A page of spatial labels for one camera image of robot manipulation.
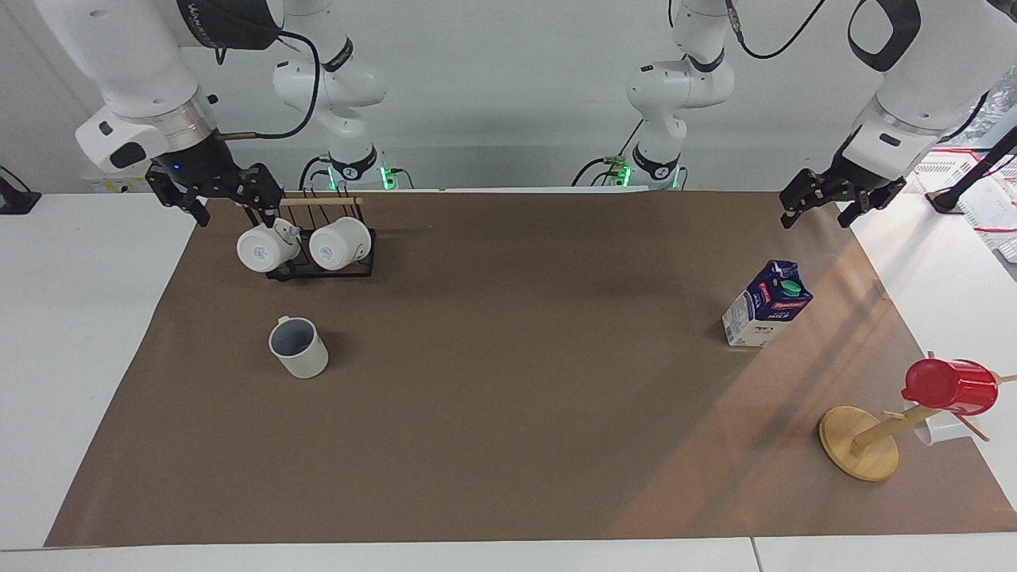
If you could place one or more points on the wooden mug tree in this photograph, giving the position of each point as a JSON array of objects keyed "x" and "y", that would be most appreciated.
[{"x": 858, "y": 445}]

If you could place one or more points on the black stand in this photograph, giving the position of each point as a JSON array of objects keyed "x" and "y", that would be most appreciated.
[
  {"x": 965, "y": 183},
  {"x": 16, "y": 202}
]

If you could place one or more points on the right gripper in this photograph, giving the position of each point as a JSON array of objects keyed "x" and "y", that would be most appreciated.
[{"x": 199, "y": 163}]

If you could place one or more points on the grey cup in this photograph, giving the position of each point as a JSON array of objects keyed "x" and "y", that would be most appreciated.
[{"x": 306, "y": 357}]

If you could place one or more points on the white mug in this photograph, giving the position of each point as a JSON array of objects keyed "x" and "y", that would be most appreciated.
[
  {"x": 262, "y": 248},
  {"x": 941, "y": 431},
  {"x": 338, "y": 242}
]

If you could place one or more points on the white plastic basket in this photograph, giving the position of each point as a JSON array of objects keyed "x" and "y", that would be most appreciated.
[{"x": 993, "y": 210}]

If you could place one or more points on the blue and white milk carton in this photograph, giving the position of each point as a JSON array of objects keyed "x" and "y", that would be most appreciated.
[{"x": 767, "y": 306}]

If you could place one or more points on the red mug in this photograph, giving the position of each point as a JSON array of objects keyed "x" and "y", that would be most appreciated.
[{"x": 953, "y": 388}]

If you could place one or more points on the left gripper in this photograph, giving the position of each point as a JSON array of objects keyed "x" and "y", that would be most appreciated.
[{"x": 854, "y": 171}]

